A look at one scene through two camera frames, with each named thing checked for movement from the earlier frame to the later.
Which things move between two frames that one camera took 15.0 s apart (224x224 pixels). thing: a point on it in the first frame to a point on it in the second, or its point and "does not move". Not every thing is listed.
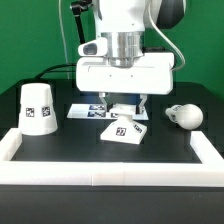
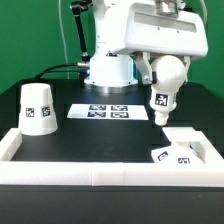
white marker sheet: x=99 y=111 does not move
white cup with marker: x=37 y=114 does not move
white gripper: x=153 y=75 to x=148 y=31
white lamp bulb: x=188 y=116 to x=170 y=72
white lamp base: x=124 y=130 to x=187 y=146
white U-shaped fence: x=208 y=172 does not move
